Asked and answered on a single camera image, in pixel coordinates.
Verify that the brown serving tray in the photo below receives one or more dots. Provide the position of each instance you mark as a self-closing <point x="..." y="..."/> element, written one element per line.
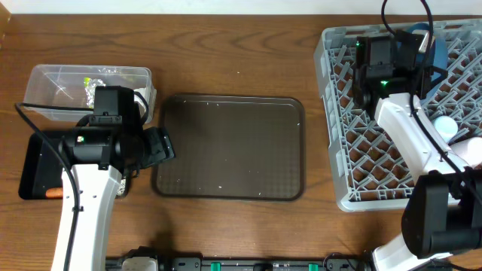
<point x="233" y="147"/>

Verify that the white napkin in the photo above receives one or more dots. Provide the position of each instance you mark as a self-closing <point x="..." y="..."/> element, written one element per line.
<point x="145" y="99"/>

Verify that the grey dishwasher rack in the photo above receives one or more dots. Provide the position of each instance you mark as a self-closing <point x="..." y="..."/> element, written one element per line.
<point x="368" y="172"/>

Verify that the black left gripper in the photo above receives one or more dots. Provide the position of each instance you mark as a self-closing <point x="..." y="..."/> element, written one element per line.
<point x="163" y="147"/>

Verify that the light blue cup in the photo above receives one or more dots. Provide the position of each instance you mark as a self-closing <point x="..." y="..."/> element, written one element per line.
<point x="446" y="127"/>

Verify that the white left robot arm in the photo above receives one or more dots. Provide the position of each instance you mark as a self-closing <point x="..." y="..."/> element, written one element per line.
<point x="85" y="220"/>

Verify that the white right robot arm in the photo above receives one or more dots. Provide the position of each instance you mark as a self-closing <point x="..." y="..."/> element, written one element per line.
<point x="443" y="214"/>

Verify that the clear plastic bin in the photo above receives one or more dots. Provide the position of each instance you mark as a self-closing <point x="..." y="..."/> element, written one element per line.
<point x="59" y="89"/>

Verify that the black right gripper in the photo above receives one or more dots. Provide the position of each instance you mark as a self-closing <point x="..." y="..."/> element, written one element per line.
<point x="424" y="84"/>

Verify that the aluminium foil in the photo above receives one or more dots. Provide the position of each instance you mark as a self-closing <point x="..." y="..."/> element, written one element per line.
<point x="90" y="91"/>

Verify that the dark blue plate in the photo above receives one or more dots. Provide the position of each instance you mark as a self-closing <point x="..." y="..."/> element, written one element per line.
<point x="438" y="58"/>

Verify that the pile of white rice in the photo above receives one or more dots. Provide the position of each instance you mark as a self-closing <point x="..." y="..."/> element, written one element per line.
<point x="122" y="189"/>

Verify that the black tray bin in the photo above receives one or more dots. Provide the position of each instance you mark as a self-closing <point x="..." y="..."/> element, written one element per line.
<point x="37" y="169"/>

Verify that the orange carrot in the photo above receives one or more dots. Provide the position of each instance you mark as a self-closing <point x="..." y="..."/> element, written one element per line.
<point x="54" y="193"/>

